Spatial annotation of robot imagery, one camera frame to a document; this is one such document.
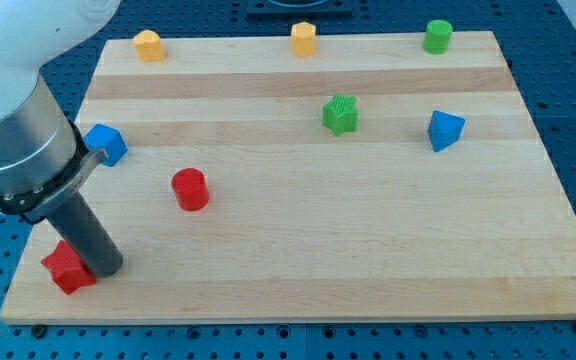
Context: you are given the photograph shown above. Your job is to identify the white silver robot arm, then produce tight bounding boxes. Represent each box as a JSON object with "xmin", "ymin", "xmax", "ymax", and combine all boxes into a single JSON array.
[{"xmin": 0, "ymin": 0, "xmax": 120, "ymax": 222}]

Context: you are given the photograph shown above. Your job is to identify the green star block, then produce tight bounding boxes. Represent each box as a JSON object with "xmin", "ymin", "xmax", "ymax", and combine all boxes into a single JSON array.
[{"xmin": 322, "ymin": 94, "xmax": 359, "ymax": 136}]

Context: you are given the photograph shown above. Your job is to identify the wooden board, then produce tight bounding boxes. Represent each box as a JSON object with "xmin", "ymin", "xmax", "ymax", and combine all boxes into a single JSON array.
[{"xmin": 0, "ymin": 31, "xmax": 576, "ymax": 325}]

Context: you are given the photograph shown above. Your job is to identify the red cylinder block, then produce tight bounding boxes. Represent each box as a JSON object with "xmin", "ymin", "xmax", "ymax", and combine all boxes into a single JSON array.
[{"xmin": 171, "ymin": 168, "xmax": 210, "ymax": 211}]

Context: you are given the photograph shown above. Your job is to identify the yellow hexagon block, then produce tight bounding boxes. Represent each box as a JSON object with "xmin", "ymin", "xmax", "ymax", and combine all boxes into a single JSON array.
[{"xmin": 290, "ymin": 22, "xmax": 317, "ymax": 57}]

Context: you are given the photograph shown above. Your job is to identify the blue triangle block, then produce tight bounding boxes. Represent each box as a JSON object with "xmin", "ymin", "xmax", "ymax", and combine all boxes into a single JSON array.
[{"xmin": 427, "ymin": 110, "xmax": 466, "ymax": 152}]

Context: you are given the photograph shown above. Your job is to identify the blue cube block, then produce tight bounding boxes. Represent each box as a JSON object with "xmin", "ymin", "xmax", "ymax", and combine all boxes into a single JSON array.
[{"xmin": 84, "ymin": 124, "xmax": 128, "ymax": 167}]

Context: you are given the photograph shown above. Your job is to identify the yellow pentagon block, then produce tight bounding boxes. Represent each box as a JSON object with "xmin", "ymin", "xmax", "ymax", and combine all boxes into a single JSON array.
[{"xmin": 132, "ymin": 30, "xmax": 166, "ymax": 63}]

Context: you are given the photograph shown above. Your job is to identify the green cylinder block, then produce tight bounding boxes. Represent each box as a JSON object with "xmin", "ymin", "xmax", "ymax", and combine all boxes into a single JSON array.
[{"xmin": 423, "ymin": 19, "xmax": 453, "ymax": 55}]

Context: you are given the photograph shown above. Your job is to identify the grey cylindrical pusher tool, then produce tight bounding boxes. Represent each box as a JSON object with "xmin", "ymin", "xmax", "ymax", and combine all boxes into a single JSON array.
[{"xmin": 47, "ymin": 193, "xmax": 123, "ymax": 277}]

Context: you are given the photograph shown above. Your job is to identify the red star block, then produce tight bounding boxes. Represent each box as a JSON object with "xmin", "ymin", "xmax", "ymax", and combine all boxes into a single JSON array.
[{"xmin": 41, "ymin": 240, "xmax": 97, "ymax": 295}]

